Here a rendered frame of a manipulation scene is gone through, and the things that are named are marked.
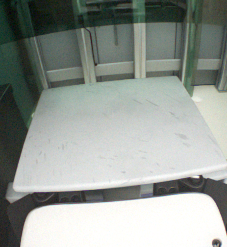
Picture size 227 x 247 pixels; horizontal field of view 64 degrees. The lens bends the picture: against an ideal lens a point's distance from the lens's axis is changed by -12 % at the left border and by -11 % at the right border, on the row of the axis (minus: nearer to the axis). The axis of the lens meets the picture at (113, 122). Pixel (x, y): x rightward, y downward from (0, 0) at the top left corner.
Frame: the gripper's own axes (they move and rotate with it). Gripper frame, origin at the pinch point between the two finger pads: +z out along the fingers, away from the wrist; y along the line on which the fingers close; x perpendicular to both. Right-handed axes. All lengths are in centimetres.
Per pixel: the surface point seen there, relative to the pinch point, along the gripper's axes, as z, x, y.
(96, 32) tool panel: 59, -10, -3
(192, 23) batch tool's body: 19.7, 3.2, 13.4
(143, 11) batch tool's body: 19.7, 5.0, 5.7
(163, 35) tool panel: 60, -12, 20
